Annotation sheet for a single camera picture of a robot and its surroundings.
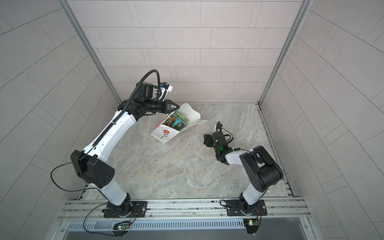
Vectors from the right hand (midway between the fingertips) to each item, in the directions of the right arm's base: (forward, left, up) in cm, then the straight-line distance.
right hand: (208, 135), depth 94 cm
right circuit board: (-47, -16, -6) cm, 50 cm away
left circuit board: (-44, +42, 0) cm, 61 cm away
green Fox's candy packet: (+7, +17, +8) cm, 20 cm away
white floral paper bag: (-5, +26, +12) cm, 29 cm away
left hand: (0, +13, +28) cm, 31 cm away
